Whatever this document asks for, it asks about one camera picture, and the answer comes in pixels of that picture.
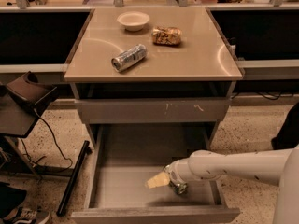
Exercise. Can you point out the brown device on stand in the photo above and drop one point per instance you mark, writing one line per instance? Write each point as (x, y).
(30, 95)

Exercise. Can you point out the open grey drawer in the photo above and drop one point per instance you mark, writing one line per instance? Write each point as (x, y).
(126, 156)

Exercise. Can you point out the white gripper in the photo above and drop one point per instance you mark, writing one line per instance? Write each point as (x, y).
(175, 171)

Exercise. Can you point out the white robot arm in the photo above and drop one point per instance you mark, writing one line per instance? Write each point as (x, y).
(275, 167)

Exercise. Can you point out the person in dark trousers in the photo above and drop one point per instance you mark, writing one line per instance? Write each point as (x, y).
(288, 135)

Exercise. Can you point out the grey drawer cabinet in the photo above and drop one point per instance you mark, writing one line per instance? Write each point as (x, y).
(201, 66)

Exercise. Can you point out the brown snack bag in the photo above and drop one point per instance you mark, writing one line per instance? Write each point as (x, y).
(170, 36)

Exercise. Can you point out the silver can on counter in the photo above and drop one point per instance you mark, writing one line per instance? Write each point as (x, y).
(129, 58)

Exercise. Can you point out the black and white sneaker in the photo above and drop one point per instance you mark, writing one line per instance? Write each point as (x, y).
(23, 215)

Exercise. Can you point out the green crushed can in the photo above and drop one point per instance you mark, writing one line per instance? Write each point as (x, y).
(178, 188)

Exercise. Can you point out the white bowl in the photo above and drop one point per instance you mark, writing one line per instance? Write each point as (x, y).
(133, 21)

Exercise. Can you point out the closed grey drawer front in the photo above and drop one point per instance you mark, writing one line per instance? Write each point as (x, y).
(109, 111)

